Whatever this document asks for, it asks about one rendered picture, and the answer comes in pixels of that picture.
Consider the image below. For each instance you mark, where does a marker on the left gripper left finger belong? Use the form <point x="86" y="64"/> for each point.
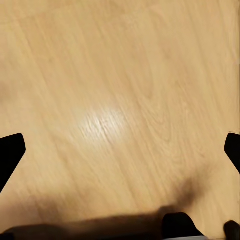
<point x="12" y="149"/>

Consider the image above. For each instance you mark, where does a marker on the digital camera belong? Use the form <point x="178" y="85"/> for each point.
<point x="232" y="230"/>

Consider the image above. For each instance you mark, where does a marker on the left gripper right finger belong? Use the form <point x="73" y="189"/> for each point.
<point x="232" y="149"/>

